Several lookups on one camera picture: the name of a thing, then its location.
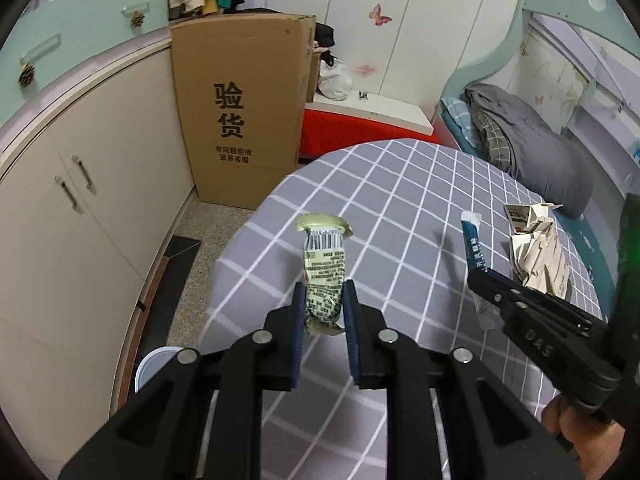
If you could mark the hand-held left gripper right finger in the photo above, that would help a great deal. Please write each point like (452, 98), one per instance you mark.
(350, 330)

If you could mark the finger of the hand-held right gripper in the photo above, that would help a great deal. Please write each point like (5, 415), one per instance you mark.
(550, 302)
(492, 295)

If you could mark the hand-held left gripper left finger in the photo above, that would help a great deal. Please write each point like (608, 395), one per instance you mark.
(299, 325)

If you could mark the blue and white stick packet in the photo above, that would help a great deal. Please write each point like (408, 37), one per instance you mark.
(472, 245)

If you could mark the pale green barcode wrapper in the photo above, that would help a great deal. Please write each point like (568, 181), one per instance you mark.
(325, 270)

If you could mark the white plastic bin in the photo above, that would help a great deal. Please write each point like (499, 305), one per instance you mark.
(155, 365)

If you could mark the person's right hand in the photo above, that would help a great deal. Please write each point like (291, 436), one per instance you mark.
(590, 435)

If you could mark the crumpled beige paper bag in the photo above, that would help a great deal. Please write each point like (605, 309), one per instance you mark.
(542, 260)

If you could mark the grey checked tablecloth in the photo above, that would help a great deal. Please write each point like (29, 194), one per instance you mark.
(400, 210)

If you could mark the grey pillow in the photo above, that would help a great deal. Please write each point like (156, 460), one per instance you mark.
(540, 150)

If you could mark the checked blanket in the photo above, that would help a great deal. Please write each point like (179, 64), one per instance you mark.
(492, 140)

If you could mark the red platform with white top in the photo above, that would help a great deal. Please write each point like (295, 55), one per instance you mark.
(360, 125)

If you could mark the white bedside shelf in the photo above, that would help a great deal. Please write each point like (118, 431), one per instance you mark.
(595, 100)

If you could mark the beige cabinet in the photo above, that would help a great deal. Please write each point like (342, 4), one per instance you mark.
(75, 260)

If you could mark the small black object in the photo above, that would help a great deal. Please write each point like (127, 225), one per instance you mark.
(363, 95)

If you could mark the white plastic bag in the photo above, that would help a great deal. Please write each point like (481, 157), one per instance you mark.
(334, 82)

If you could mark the pale pink flower sticker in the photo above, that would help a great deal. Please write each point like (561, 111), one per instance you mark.
(365, 69)

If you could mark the large cardboard box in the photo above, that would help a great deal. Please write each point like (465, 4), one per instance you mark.
(235, 60)

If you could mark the black clothes pile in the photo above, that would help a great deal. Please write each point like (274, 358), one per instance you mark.
(325, 35)

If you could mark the teal framed bed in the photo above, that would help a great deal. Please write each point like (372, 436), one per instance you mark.
(550, 0)

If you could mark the pink butterfly sticker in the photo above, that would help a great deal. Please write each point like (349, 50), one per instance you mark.
(380, 14)

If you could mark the pine cone drawer ornament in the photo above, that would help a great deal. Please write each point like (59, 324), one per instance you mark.
(137, 19)
(26, 76)

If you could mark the teal drawer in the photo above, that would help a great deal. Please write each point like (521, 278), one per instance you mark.
(110, 0)
(45, 25)

